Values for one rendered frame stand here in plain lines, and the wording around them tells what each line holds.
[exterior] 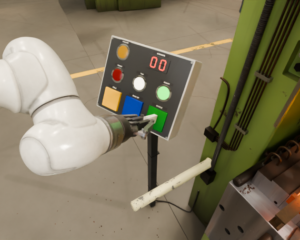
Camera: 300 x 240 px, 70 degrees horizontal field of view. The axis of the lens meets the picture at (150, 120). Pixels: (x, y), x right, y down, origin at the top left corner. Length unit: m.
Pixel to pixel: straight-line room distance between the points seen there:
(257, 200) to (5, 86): 0.69
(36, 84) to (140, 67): 0.42
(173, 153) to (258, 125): 1.19
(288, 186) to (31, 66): 0.68
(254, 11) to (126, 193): 1.41
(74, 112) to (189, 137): 1.70
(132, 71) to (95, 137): 0.41
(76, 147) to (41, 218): 1.42
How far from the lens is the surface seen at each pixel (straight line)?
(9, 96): 0.46
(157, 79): 0.74
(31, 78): 0.45
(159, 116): 0.74
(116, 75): 0.83
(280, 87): 0.74
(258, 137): 0.86
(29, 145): 0.41
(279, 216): 0.62
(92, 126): 0.44
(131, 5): 5.20
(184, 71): 0.70
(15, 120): 2.58
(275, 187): 0.72
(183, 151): 1.95
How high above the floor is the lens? 1.52
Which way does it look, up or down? 44 degrees down
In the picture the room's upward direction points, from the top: straight up
